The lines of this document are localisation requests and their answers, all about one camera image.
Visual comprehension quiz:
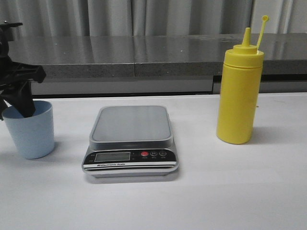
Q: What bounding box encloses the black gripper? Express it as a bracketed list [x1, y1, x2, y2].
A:
[0, 59, 46, 118]

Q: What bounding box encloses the light blue plastic cup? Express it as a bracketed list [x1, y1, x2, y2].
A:
[2, 101, 55, 159]

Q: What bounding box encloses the yellow squeeze bottle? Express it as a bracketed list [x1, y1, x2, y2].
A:
[216, 15, 269, 144]

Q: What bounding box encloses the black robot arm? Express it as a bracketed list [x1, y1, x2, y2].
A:
[0, 22, 46, 117]

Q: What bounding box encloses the silver digital kitchen scale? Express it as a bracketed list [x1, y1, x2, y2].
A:
[82, 105, 179, 178]

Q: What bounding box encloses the grey curtain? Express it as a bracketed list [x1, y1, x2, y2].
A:
[0, 0, 307, 39]

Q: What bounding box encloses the grey stone counter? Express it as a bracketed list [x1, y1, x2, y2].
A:
[0, 33, 307, 96]

